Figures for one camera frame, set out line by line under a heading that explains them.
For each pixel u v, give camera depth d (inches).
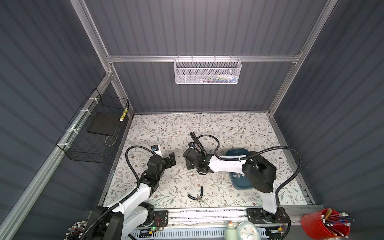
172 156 31.3
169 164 30.4
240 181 30.3
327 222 24.2
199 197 31.7
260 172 19.9
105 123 29.0
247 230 26.9
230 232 25.3
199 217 29.7
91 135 28.4
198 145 39.1
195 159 27.3
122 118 31.6
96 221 15.7
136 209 23.8
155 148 29.6
